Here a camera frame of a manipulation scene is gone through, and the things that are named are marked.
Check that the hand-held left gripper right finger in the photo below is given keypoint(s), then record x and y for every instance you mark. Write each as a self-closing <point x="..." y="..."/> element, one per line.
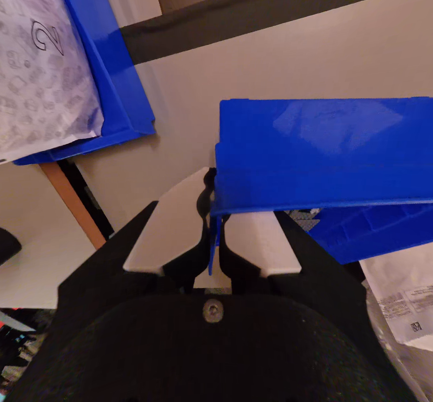
<point x="260" y="239"/>

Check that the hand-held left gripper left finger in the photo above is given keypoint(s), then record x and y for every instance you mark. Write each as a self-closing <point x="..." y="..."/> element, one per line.
<point x="162" y="236"/>

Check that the blue plastic bin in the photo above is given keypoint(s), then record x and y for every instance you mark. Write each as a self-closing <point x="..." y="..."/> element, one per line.
<point x="111" y="70"/>
<point x="321" y="154"/>

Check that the white paper bag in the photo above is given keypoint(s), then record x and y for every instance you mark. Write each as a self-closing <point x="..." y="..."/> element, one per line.
<point x="402" y="300"/>

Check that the heap of dark lego parts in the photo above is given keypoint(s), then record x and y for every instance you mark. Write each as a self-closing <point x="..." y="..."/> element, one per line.
<point x="302" y="219"/>

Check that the black wrist rest pad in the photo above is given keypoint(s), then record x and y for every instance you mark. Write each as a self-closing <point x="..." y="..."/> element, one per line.
<point x="8" y="246"/>

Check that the printed paper parts bag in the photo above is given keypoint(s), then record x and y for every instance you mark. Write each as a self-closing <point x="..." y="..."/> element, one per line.
<point x="37" y="70"/>

